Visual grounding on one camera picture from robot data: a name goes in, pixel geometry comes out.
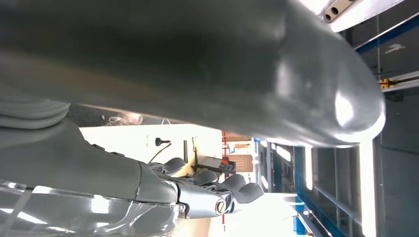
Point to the dark flat device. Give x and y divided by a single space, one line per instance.
212 163

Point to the blue framed glass partition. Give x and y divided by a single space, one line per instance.
298 170

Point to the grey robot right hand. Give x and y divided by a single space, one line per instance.
196 59

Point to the brown wooden panel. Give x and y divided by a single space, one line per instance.
242 163

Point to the white ceiling fixture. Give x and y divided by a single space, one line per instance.
353 13

